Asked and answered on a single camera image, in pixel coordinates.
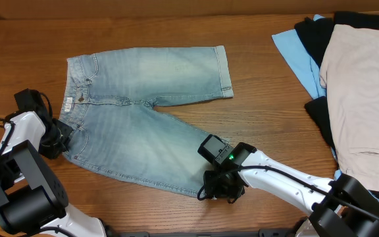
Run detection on light blue denim shorts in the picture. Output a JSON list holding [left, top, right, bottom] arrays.
[[59, 45, 234, 197]]

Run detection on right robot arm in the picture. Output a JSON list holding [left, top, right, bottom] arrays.
[[197, 134, 379, 237]]

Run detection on light blue shirt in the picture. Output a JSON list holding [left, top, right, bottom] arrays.
[[271, 14, 379, 213]]

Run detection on black garment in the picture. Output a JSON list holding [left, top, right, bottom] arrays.
[[293, 11, 379, 203]]

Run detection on beige pink shorts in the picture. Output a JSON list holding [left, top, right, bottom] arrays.
[[318, 24, 379, 194]]

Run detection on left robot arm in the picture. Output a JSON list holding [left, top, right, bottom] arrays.
[[0, 89, 116, 236]]

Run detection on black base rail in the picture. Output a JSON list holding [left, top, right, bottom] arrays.
[[105, 226, 316, 237]]

